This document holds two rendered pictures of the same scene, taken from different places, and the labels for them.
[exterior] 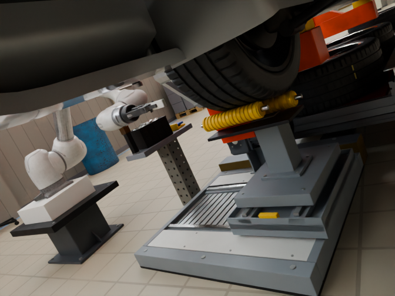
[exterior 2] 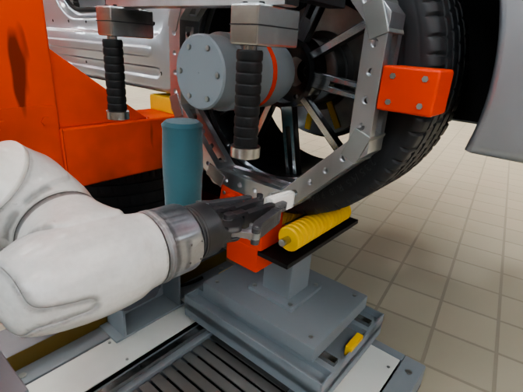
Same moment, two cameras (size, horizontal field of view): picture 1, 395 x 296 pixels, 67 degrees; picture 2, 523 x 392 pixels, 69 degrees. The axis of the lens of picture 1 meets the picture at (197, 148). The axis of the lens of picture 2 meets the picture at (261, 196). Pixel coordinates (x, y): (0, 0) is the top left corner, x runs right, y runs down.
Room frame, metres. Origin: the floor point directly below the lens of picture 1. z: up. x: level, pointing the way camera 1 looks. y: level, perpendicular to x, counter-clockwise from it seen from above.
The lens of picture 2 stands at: (1.27, 0.66, 0.90)
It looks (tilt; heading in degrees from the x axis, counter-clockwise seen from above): 22 degrees down; 265
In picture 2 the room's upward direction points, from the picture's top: 4 degrees clockwise
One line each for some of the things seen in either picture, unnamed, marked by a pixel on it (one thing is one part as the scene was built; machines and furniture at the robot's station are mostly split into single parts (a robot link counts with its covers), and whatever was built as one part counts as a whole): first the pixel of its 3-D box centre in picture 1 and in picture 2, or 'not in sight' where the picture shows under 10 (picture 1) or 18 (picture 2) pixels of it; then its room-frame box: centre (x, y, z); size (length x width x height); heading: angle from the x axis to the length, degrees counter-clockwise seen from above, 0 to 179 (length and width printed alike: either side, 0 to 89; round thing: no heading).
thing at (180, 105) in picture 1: (190, 88); not in sight; (6.97, -0.42, 0.51); 1.03 x 0.69 x 1.02; 144
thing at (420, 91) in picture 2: not in sight; (414, 89); (0.98, 0.04, 0.85); 0.09 x 0.08 x 0.07; 137
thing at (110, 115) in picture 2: not in sight; (114, 78); (1.50, -0.11, 0.83); 0.04 x 0.04 x 0.16
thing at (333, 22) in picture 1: (342, 12); not in sight; (2.98, -1.85, 0.69); 0.52 x 0.17 x 0.35; 47
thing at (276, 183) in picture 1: (279, 147); (287, 260); (1.10, -0.29, 0.32); 0.40 x 0.30 x 0.28; 137
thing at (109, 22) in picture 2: not in sight; (125, 22); (1.48, -0.13, 0.93); 0.09 x 0.05 x 0.05; 47
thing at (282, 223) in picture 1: (295, 189); (282, 313); (1.10, -0.29, 0.13); 0.50 x 0.36 x 0.10; 137
